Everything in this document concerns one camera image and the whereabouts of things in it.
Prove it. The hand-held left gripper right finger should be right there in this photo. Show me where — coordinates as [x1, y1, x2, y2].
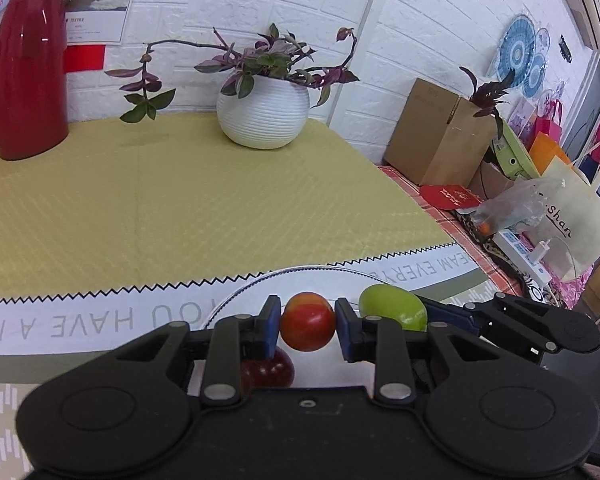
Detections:
[335, 297, 518, 406]

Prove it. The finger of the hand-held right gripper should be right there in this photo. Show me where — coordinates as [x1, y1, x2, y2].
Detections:
[464, 291, 543, 361]
[417, 294, 486, 337]

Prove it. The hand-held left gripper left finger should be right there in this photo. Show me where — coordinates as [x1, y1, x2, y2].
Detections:
[100, 296, 281, 407]

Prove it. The red yellow nectarine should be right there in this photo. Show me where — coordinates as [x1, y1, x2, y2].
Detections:
[279, 291, 337, 353]

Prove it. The white plate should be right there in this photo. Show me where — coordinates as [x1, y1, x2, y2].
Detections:
[187, 264, 431, 391]

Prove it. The dark red plum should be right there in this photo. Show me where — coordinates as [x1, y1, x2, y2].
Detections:
[240, 347, 296, 389]

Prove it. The green jujube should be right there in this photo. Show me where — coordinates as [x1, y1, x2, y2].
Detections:
[358, 283, 428, 332]

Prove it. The white device with round button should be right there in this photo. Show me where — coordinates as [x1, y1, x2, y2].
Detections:
[524, 282, 549, 307]

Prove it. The white power strip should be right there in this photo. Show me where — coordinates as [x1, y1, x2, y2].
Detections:
[492, 229, 552, 287]

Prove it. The white charger plug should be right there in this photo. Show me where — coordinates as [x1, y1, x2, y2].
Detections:
[529, 240, 554, 264]

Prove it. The clear plastic bag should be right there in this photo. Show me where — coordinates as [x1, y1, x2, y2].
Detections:
[472, 175, 567, 234]

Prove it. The white paper bag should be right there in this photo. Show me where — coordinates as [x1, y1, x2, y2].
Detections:
[522, 155, 600, 282]

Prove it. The red envelope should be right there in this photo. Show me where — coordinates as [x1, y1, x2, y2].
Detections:
[419, 184, 484, 210]

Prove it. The orange plaid cloth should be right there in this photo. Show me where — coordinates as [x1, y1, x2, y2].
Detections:
[377, 163, 532, 297]

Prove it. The green carton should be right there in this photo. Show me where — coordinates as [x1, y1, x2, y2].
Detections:
[489, 119, 542, 182]

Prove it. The orange paper bag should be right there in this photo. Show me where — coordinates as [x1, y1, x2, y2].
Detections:
[527, 132, 579, 167]

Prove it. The cardboard box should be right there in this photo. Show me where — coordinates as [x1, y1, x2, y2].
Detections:
[383, 77, 499, 187]

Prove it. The patterned tablecloth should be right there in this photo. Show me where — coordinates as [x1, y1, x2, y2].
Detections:
[0, 112, 525, 480]

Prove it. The pink gift bag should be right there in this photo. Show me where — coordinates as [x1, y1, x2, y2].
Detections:
[529, 98, 567, 147]

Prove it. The purple plant in white pot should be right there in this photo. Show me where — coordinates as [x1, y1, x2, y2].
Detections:
[104, 23, 361, 150]

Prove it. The dark purple plant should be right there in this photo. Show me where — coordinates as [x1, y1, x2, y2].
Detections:
[458, 65, 517, 142]

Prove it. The red thermos jug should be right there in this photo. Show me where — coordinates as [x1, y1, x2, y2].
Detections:
[0, 0, 71, 162]

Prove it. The wall photo print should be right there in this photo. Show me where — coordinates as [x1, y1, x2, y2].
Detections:
[507, 95, 539, 134]

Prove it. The medium blue round wall decoration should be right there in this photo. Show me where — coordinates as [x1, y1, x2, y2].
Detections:
[522, 52, 548, 99]

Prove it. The large blue round wall decoration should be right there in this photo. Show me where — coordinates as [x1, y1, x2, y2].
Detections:
[494, 14, 537, 87]

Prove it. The small pale round wall decoration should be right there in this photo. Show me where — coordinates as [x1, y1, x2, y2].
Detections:
[534, 27, 552, 59]

